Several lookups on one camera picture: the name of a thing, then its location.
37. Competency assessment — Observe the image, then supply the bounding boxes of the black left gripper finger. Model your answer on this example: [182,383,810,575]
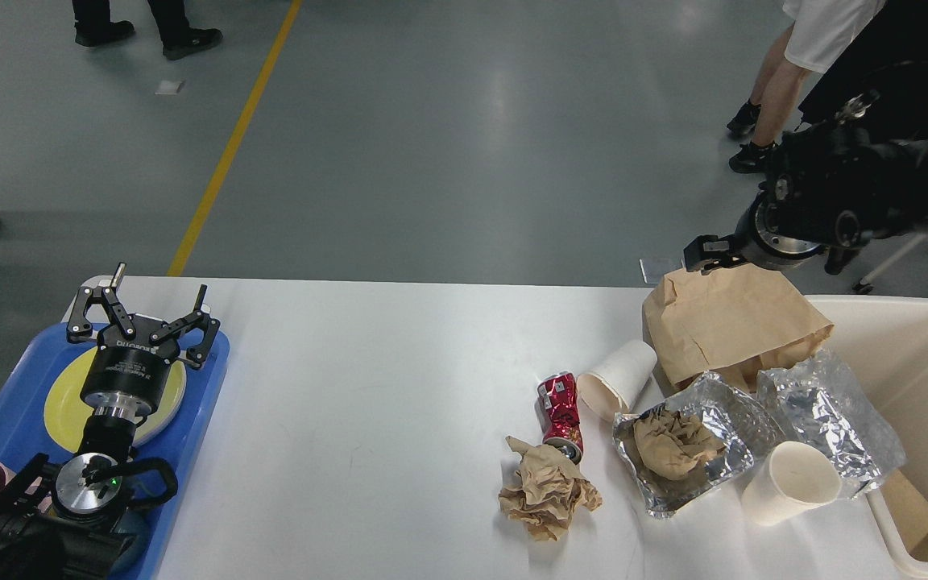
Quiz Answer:
[150,285,221,370]
[65,263,139,347]

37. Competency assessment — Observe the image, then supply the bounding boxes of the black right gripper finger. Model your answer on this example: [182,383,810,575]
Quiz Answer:
[682,234,748,275]

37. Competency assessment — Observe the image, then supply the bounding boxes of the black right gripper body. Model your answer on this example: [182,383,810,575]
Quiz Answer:
[734,193,822,271]

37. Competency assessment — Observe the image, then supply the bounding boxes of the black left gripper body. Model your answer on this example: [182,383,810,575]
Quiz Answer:
[80,326,183,420]

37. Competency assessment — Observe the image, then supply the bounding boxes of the brown paper bag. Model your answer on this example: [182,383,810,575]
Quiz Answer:
[880,469,928,552]
[642,265,835,393]

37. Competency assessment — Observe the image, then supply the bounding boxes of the yellow plastic plate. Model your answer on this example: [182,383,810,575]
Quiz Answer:
[43,352,189,452]

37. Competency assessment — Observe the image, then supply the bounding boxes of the dark teal mug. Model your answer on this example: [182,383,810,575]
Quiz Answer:
[110,511,151,576]

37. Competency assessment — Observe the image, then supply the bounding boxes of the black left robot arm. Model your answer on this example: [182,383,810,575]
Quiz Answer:
[0,263,230,579]

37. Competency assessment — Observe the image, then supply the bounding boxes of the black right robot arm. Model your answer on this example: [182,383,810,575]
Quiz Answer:
[682,61,928,275]

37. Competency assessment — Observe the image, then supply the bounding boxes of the pink round plate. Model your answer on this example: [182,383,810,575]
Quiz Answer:
[133,361,187,447]

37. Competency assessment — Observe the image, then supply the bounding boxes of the clear plastic piece on floor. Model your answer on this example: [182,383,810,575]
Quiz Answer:
[640,257,685,286]

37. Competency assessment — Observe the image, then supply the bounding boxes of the blue plastic tray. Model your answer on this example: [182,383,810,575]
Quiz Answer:
[0,323,230,579]

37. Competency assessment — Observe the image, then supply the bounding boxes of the white paper cup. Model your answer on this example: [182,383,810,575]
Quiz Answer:
[741,441,841,526]
[577,339,658,423]

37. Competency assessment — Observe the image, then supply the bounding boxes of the crumpled aluminium foil sheet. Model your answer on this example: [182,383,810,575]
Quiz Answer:
[757,349,907,499]

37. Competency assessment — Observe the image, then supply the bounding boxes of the aluminium foil tray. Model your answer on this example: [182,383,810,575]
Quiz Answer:
[612,371,785,519]

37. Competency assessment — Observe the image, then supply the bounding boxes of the crumpled paper ball in foil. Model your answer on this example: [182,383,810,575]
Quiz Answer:
[632,410,727,481]

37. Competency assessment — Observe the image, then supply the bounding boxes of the crushed red soda can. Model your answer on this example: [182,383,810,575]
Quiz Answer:
[536,372,583,465]

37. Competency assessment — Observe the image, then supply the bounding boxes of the beige plastic bin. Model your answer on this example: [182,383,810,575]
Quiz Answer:
[810,295,928,579]

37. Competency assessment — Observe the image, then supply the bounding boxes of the person in white shorts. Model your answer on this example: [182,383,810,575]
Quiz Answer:
[727,1,884,175]

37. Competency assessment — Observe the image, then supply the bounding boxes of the crumpled brown paper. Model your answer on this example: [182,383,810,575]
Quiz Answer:
[498,436,603,542]

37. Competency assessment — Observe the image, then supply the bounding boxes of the walking person's legs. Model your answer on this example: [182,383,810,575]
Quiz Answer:
[71,0,225,61]

